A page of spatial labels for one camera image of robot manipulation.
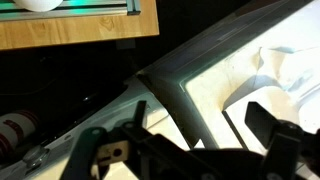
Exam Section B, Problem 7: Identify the white front-load washing machine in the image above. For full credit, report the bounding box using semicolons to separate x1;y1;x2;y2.
0;74;201;180

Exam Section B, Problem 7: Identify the red and white can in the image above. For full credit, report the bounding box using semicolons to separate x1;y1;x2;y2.
0;110;40;161

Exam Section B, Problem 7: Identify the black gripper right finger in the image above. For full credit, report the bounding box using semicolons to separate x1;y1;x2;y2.
244;101;320;180

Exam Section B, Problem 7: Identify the white top-load washer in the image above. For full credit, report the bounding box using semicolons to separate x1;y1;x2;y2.
136;0;320;153

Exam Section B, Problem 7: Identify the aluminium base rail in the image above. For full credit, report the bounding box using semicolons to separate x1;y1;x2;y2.
0;0;141;22

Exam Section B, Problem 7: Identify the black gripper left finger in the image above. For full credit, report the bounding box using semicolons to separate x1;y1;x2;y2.
59;99;148;180

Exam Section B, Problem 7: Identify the white paper sheet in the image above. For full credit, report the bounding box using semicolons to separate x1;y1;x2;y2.
222;45;320;113

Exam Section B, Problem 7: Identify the grey washer dial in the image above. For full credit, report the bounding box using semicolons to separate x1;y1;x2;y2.
22;145;50;169

